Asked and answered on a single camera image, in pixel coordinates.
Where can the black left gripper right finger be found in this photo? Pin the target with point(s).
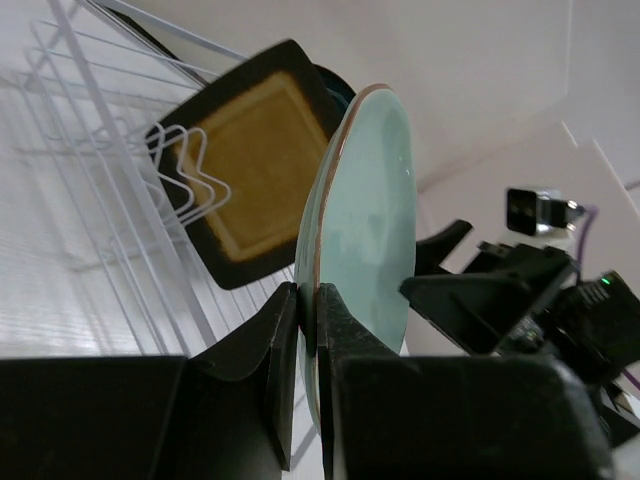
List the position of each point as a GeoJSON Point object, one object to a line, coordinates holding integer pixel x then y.
{"type": "Point", "coordinates": [386, 416]}

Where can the light green glass plate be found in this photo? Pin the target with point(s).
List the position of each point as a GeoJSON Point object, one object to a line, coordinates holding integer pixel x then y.
{"type": "Point", "coordinates": [358, 227]}

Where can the yellow square black-rimmed plate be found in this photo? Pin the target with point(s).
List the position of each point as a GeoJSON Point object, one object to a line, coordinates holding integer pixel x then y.
{"type": "Point", "coordinates": [237, 161]}

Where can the teal square plate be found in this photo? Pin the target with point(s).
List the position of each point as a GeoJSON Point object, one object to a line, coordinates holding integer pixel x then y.
{"type": "Point", "coordinates": [340, 91]}

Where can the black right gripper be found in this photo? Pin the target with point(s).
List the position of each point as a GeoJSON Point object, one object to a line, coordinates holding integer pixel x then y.
{"type": "Point", "coordinates": [518, 299]}

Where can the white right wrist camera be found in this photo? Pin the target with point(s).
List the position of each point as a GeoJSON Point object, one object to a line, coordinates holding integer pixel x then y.
{"type": "Point", "coordinates": [536, 212]}

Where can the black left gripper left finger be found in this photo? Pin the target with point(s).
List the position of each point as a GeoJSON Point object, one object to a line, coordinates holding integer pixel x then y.
{"type": "Point", "coordinates": [225, 414]}

